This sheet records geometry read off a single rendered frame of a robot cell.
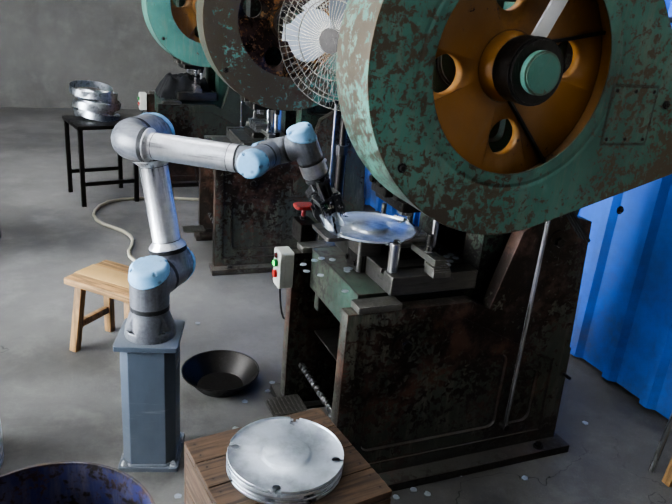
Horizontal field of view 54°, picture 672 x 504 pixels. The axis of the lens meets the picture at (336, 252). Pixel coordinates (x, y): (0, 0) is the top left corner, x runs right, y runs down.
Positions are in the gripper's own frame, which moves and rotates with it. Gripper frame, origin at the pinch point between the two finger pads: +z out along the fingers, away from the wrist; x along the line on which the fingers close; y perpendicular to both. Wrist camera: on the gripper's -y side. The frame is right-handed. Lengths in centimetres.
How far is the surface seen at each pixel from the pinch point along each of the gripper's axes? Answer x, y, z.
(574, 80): 64, 37, -27
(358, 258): 3.8, 0.7, 12.5
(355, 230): 6.6, -1.6, 4.4
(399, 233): 18.3, 3.5, 9.9
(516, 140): 44, 36, -18
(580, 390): 76, 1, 123
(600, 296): 107, -16, 101
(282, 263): -14.7, -24.7, 15.6
